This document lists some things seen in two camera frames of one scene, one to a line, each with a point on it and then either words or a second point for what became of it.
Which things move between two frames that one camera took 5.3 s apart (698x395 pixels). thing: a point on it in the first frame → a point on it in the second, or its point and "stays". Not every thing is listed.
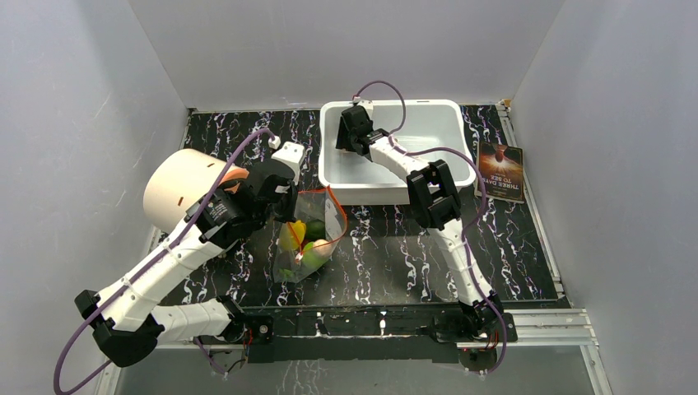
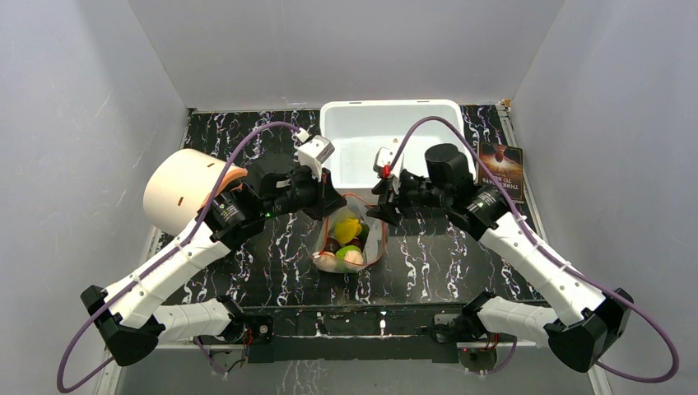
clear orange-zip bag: x=305 y=245 → x=352 y=239
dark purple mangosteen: x=286 y=273 → x=331 y=245
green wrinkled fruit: x=312 y=261 → x=341 y=252
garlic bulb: x=322 y=247 → x=354 y=257
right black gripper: x=349 y=138 → x=389 y=197
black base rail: x=388 y=333 stays
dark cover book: x=501 y=169 stays
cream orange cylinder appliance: x=175 y=181 stays
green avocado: x=315 y=230 → x=365 y=232
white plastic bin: x=435 y=129 stays
